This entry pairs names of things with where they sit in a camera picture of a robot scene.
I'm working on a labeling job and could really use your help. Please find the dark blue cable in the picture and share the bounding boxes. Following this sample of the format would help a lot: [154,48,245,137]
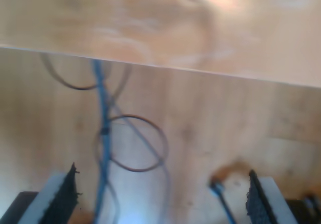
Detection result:
[208,180,238,224]

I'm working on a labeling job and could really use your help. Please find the thin dark looped wire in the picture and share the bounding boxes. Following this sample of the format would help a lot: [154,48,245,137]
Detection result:
[40,53,133,101]
[94,114,168,172]

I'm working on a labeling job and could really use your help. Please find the orange cable end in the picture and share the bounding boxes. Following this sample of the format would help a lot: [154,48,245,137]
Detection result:
[212,161,249,182]

